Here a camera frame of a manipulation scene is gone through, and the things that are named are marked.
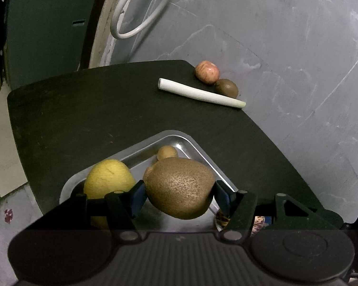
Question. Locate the red apple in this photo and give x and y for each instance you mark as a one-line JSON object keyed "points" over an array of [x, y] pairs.
{"points": [[207, 71]]}

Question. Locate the large brown kiwi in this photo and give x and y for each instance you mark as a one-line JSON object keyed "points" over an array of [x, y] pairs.
{"points": [[179, 187]]}

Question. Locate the yellow lemon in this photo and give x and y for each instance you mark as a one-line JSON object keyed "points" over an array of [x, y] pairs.
{"points": [[107, 180]]}

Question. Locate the white leek stalk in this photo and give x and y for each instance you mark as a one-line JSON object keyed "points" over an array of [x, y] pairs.
{"points": [[197, 93]]}

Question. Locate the small brown kiwi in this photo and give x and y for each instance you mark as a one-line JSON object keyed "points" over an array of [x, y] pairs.
{"points": [[227, 88]]}

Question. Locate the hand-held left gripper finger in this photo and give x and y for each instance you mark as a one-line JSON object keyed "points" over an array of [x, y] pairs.
{"points": [[137, 199]]}

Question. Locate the grey cabinet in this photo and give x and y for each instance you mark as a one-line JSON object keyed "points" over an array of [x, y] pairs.
{"points": [[44, 35]]}

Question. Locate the striped pepino melon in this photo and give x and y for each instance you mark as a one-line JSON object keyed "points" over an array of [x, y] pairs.
{"points": [[222, 221], [261, 222]]}

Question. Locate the metal tray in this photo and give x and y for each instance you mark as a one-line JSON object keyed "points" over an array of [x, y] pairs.
{"points": [[194, 152]]}

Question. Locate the small round brown fruit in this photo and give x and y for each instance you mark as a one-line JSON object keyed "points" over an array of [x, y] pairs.
{"points": [[167, 152]]}

